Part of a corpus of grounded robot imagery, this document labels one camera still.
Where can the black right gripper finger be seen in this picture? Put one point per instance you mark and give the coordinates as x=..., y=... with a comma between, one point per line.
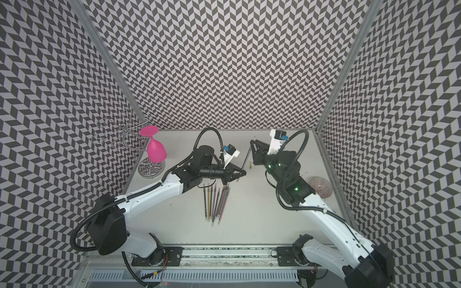
x=257, y=144
x=254, y=151

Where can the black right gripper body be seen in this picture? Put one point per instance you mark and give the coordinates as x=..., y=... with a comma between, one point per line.
x=263, y=158

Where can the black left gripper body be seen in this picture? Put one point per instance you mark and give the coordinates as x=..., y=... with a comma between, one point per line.
x=224, y=174

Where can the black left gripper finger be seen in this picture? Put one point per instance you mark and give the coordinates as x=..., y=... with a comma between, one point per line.
x=235, y=168
x=237, y=176

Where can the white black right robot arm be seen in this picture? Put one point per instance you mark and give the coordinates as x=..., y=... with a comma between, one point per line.
x=355, y=259

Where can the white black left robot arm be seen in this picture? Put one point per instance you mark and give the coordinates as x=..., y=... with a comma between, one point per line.
x=105, y=229

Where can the dark blue pencil purple cap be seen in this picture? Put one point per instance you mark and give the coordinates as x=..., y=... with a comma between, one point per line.
x=216, y=203

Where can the teal pencil clear cap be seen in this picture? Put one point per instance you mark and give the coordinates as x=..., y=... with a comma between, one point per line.
x=223, y=197

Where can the black pencil purple cap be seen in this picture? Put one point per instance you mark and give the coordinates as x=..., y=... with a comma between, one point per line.
x=211, y=201

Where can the clear pink glass dish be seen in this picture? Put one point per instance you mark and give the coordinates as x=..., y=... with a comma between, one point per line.
x=322, y=187

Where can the pink plastic wine glass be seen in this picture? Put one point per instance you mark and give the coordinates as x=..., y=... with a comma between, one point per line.
x=155, y=149

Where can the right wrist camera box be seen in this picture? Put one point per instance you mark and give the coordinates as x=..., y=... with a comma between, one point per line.
x=278, y=138

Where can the wire glass rack stand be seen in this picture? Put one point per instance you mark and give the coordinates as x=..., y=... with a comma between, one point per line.
x=122, y=134

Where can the aluminium corner post right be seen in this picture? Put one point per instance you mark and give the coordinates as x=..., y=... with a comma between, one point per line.
x=365, y=27

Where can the aluminium corner post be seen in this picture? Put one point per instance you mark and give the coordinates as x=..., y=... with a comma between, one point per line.
x=365, y=27
x=85, y=20

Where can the aluminium corner post left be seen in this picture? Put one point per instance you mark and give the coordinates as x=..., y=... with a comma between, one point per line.
x=85, y=20

